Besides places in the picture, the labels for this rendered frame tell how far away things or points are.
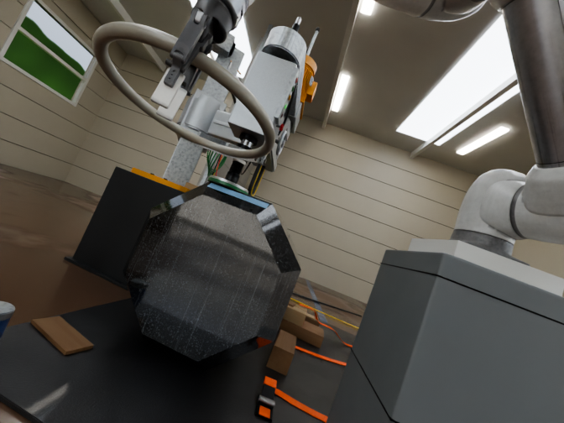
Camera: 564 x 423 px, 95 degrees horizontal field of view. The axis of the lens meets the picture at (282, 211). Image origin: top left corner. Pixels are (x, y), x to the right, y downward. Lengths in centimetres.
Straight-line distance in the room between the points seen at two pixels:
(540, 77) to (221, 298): 119
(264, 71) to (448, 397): 142
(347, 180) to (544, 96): 625
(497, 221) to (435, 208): 662
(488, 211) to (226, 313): 100
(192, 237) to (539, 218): 117
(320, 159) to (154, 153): 448
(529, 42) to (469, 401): 79
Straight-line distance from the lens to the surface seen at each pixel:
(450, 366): 78
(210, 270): 121
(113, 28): 69
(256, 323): 119
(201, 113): 227
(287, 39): 157
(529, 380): 88
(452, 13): 95
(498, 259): 89
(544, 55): 83
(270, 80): 147
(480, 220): 96
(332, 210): 673
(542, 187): 86
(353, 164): 708
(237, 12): 65
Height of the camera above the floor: 68
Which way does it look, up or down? 6 degrees up
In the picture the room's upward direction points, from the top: 22 degrees clockwise
